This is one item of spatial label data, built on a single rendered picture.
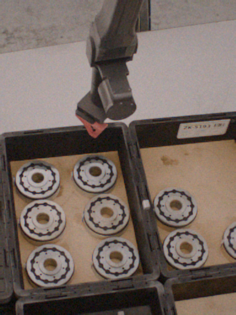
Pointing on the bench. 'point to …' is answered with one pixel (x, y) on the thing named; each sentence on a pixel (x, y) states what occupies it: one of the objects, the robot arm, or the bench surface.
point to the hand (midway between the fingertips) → (102, 123)
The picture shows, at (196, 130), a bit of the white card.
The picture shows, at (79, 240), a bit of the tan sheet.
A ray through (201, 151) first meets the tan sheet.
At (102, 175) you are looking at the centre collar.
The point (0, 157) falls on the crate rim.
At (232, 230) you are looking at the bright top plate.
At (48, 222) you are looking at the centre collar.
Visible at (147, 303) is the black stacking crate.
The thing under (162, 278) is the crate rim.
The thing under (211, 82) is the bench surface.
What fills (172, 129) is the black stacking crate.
